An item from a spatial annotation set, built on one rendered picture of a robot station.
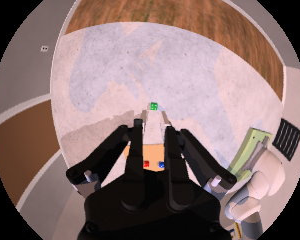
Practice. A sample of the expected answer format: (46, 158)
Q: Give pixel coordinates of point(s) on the green die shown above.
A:
(153, 106)

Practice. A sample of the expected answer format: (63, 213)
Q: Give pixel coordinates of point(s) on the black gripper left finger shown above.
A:
(88, 175)

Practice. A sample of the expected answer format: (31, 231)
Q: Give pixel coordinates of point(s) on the orange flat mat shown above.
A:
(153, 153)

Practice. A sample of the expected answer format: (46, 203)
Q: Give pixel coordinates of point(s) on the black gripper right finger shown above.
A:
(209, 173)

